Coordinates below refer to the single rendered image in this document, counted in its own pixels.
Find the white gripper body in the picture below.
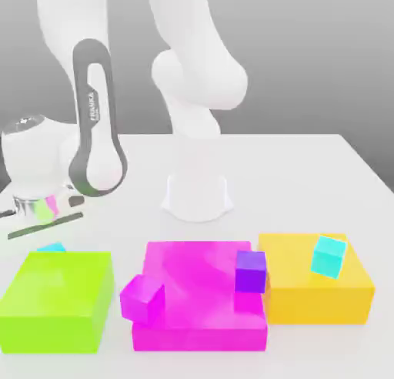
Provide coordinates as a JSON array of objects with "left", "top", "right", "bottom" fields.
[{"left": 5, "top": 210, "right": 88, "bottom": 247}]

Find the small blue cube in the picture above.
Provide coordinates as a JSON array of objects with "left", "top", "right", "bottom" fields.
[{"left": 36, "top": 242, "right": 68, "bottom": 253}]

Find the small magenta cube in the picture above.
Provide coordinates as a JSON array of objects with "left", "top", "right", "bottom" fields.
[{"left": 119, "top": 273, "right": 166, "bottom": 327}]

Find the small purple cube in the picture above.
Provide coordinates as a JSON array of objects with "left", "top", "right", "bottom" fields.
[{"left": 234, "top": 250, "right": 267, "bottom": 294}]

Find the small cyan cube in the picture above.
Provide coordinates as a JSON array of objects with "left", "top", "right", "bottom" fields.
[{"left": 309, "top": 234, "right": 348, "bottom": 280}]

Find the large green box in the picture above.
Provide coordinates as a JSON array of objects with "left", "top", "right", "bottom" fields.
[{"left": 0, "top": 250, "right": 115, "bottom": 354}]

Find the large magenta box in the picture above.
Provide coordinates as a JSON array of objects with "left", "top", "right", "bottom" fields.
[{"left": 131, "top": 240, "right": 269, "bottom": 353}]

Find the large orange box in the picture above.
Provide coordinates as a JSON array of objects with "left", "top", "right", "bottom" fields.
[{"left": 257, "top": 233, "right": 376, "bottom": 326}]

